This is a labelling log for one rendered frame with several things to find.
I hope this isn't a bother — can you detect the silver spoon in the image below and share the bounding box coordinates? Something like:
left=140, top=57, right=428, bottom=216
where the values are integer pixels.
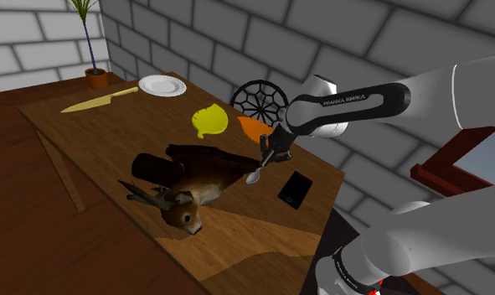
left=245, top=150, right=275, bottom=185

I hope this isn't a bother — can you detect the orange leaf-shaped plate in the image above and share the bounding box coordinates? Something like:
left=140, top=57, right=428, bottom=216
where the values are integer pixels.
left=236, top=116, right=275, bottom=144

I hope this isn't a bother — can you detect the black phone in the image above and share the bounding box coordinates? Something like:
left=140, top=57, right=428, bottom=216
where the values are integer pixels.
left=276, top=170, right=314, bottom=211

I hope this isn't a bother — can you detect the yellow leaf-shaped plate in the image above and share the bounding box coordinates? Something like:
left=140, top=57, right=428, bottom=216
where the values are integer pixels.
left=191, top=103, right=229, bottom=140

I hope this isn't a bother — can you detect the brown deer figure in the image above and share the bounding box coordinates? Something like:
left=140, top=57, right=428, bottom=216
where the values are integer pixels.
left=117, top=143, right=261, bottom=236

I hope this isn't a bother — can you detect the white plate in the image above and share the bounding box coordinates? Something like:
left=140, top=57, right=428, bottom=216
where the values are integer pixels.
left=137, top=75, right=188, bottom=98

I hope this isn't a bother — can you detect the dark brown cylinder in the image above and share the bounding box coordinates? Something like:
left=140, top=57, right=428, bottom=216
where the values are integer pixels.
left=131, top=152, right=183, bottom=189

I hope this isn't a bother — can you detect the wooden table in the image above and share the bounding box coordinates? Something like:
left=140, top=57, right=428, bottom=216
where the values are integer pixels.
left=17, top=71, right=346, bottom=295

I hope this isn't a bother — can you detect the red-framed window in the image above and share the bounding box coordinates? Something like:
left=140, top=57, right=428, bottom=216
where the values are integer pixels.
left=410, top=125, right=495, bottom=198

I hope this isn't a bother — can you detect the yellow knife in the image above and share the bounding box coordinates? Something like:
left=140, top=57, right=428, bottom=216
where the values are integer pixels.
left=60, top=86, right=140, bottom=114

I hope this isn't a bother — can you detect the green plant in orange pot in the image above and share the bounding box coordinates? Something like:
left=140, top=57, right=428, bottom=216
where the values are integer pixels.
left=65, top=0, right=110, bottom=91

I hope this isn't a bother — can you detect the black round wire trivet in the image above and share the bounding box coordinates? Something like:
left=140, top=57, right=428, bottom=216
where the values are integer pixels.
left=229, top=79, right=291, bottom=129

